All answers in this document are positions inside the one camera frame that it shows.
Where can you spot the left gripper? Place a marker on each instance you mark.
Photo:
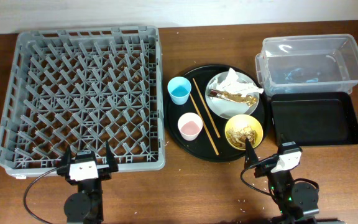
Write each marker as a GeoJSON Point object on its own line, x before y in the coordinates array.
{"type": "Point", "coordinates": [105, 172]}

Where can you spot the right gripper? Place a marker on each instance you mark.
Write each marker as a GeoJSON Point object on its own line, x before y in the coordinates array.
{"type": "Point", "coordinates": [251, 155]}

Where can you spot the yellow bowl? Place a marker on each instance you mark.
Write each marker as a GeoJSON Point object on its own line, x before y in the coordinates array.
{"type": "Point", "coordinates": [242, 120]}

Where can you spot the gold foil wrapper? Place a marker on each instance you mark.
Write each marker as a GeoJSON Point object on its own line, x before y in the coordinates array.
{"type": "Point", "coordinates": [236, 98]}

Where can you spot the grey round plate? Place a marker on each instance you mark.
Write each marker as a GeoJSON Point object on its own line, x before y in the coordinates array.
{"type": "Point", "coordinates": [223, 108]}

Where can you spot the white napkin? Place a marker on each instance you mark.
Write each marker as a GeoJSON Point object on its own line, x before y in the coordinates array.
{"type": "Point", "coordinates": [235, 83]}

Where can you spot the pink plastic cup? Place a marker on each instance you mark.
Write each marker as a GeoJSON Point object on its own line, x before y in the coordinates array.
{"type": "Point", "coordinates": [190, 125]}

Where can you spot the wooden chopstick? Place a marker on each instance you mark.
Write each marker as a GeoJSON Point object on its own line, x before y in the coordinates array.
{"type": "Point", "coordinates": [206, 108]}
{"type": "Point", "coordinates": [204, 126]}

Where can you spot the light blue plastic cup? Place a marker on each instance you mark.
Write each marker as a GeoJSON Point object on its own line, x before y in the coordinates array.
{"type": "Point", "coordinates": [179, 89]}

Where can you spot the food scraps pile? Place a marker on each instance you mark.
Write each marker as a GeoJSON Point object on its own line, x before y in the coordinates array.
{"type": "Point", "coordinates": [237, 137]}

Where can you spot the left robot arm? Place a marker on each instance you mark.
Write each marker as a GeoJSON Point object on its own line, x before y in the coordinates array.
{"type": "Point", "coordinates": [85, 206]}

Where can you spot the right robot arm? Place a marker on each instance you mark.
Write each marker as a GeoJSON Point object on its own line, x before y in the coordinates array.
{"type": "Point", "coordinates": [297, 199]}

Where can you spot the grey plastic dishwasher rack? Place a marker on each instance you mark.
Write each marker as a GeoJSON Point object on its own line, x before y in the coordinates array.
{"type": "Point", "coordinates": [84, 89]}

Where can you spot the clear plastic waste bin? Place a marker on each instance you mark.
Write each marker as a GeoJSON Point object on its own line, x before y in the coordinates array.
{"type": "Point", "coordinates": [308, 64]}

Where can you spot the black rectangular tray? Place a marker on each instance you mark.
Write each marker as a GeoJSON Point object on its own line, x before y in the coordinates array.
{"type": "Point", "coordinates": [315, 119]}

